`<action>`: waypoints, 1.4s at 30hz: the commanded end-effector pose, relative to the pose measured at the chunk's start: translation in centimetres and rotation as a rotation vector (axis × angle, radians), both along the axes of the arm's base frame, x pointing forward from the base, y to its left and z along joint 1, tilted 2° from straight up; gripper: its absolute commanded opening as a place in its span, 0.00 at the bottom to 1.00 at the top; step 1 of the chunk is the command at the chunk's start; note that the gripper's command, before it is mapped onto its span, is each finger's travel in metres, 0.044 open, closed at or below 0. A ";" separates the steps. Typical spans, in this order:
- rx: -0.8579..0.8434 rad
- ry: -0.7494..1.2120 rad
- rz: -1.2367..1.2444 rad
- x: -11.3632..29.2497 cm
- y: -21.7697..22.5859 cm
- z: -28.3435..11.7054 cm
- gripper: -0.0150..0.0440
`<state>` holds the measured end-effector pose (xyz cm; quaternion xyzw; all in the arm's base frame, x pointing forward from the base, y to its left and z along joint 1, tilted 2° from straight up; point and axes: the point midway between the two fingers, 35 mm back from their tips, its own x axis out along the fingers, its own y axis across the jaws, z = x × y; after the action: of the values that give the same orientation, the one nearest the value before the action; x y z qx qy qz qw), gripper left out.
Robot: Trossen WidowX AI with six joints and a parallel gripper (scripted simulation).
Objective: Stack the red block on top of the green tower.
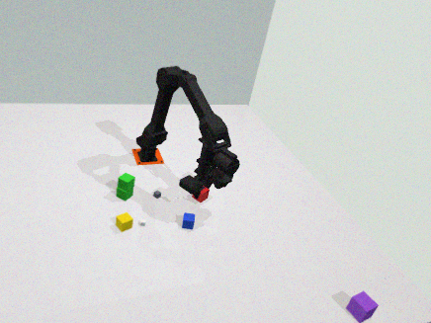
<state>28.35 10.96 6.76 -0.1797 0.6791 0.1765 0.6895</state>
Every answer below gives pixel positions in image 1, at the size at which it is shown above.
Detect yellow cube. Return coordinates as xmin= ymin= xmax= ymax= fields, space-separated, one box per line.
xmin=116 ymin=212 xmax=133 ymax=231

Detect green block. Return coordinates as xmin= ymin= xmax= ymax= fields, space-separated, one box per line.
xmin=117 ymin=188 xmax=133 ymax=201
xmin=118 ymin=173 xmax=135 ymax=192

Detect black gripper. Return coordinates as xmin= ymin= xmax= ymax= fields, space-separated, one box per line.
xmin=179 ymin=157 xmax=214 ymax=199

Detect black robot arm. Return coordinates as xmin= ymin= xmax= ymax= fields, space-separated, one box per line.
xmin=136 ymin=66 xmax=240 ymax=189

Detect blue cube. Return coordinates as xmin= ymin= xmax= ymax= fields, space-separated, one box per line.
xmin=182 ymin=212 xmax=195 ymax=229

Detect purple block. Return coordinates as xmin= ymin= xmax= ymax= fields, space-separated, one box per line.
xmin=346 ymin=291 xmax=378 ymax=323

